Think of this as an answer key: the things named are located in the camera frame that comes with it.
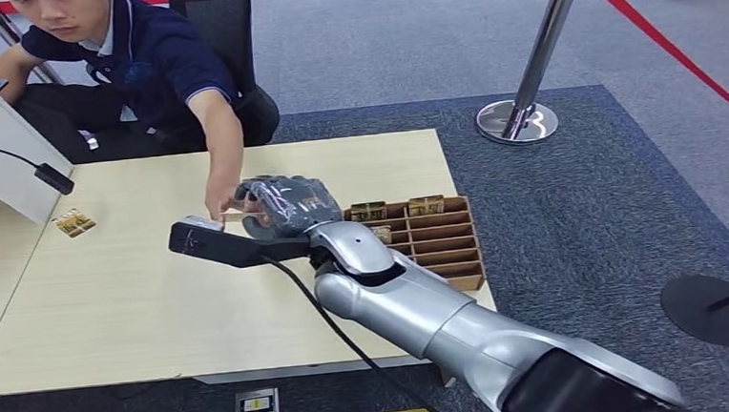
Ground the person's left hand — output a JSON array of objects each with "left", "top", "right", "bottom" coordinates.
[{"left": 202, "top": 174, "right": 246, "bottom": 225}]

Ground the person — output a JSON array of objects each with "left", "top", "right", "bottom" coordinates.
[{"left": 0, "top": 0, "right": 252, "bottom": 237}]

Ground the brown wooden card rack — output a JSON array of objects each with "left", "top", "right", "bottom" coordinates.
[{"left": 342, "top": 194, "right": 489, "bottom": 299}]

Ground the black office chair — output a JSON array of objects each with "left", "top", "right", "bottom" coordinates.
[{"left": 167, "top": 0, "right": 282, "bottom": 153}]

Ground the white desk underframe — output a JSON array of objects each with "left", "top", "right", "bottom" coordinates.
[{"left": 194, "top": 352, "right": 459, "bottom": 402}]

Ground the silver floor socket box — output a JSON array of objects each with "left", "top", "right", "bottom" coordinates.
[{"left": 232, "top": 386, "right": 281, "bottom": 412}]

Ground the white desk partition panel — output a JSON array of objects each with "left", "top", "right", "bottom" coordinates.
[{"left": 0, "top": 90, "right": 79, "bottom": 228}]

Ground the dark blue carpet rug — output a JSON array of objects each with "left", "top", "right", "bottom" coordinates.
[{"left": 0, "top": 75, "right": 729, "bottom": 412}]

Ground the black round-base stand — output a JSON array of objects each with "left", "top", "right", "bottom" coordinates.
[{"left": 658, "top": 271, "right": 729, "bottom": 352}]

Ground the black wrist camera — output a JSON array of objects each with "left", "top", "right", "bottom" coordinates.
[{"left": 165, "top": 208, "right": 314, "bottom": 274}]

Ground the black cable with adapter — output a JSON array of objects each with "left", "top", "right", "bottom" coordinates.
[{"left": 0, "top": 133, "right": 77, "bottom": 200}]

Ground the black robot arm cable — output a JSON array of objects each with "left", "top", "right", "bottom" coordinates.
[{"left": 260, "top": 243, "right": 460, "bottom": 412}]

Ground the chrome stanchion post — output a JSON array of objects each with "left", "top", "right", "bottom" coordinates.
[
  {"left": 0, "top": 0, "right": 68, "bottom": 89},
  {"left": 468, "top": 0, "right": 595, "bottom": 149}
]

